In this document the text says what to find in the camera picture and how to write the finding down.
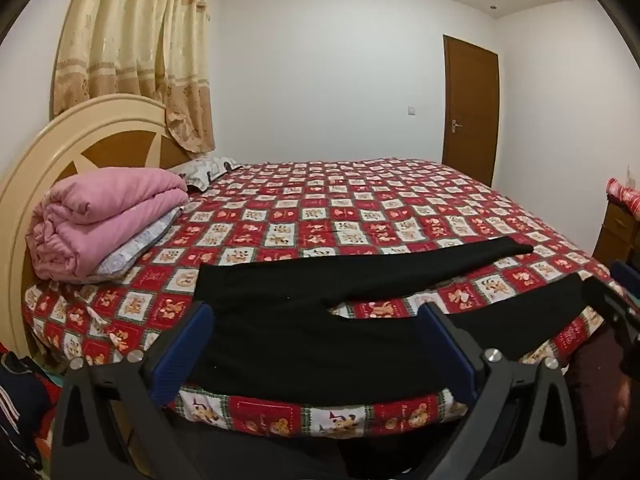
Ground dark striped jacket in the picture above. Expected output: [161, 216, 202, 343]
[0, 350, 56, 471]

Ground red patterned cloth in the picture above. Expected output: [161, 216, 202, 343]
[605, 177, 640, 218]

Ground beige patterned curtain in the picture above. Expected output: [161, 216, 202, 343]
[52, 0, 217, 153]

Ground patterned white pillow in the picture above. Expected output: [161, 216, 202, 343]
[167, 155, 243, 192]

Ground dark maroon cloth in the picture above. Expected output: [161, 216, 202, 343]
[567, 335, 631, 461]

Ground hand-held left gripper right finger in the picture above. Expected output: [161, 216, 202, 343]
[417, 302, 593, 480]

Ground brown wooden cabinet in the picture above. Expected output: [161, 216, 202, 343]
[592, 195, 640, 266]

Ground pink folded quilt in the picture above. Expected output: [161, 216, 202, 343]
[29, 166, 190, 281]

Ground brown wooden door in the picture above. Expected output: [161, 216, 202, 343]
[441, 34, 501, 187]

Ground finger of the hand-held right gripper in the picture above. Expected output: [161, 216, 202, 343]
[582, 275, 640, 347]
[611, 260, 640, 318]

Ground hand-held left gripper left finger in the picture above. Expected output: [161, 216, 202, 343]
[50, 301, 216, 480]

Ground black pants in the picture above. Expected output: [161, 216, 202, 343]
[187, 236, 588, 408]

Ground red checked printed bedsheet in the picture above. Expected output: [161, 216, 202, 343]
[22, 160, 626, 441]

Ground grey folded blanket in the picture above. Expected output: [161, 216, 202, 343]
[95, 205, 183, 277]

